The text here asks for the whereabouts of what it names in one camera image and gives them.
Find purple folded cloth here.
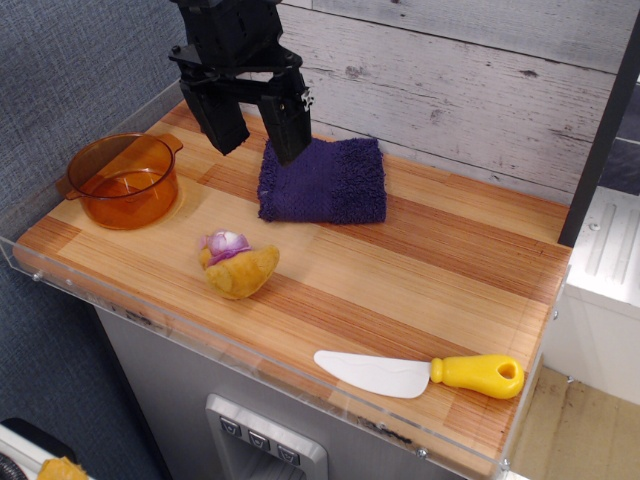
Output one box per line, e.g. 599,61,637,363
257,138,387,225

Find black right frame post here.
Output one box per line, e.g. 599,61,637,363
557,0,640,247

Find toy croissant with onion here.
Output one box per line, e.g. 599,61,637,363
198,230,280,300

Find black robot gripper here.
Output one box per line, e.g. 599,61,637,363
169,1,313,166

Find silver dispenser button panel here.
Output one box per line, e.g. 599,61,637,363
205,394,329,479

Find white grooved block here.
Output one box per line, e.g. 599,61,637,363
543,187,639,377

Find orange transparent pot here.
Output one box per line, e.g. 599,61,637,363
56,133,183,230

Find grey toy fridge cabinet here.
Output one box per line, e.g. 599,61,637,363
98,310,457,479

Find white knife yellow handle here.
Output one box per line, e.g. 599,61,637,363
314,350,525,400

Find clear acrylic table guard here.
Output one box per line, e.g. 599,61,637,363
15,72,587,478

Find yellow toy bottom left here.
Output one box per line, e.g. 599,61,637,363
36,457,89,480

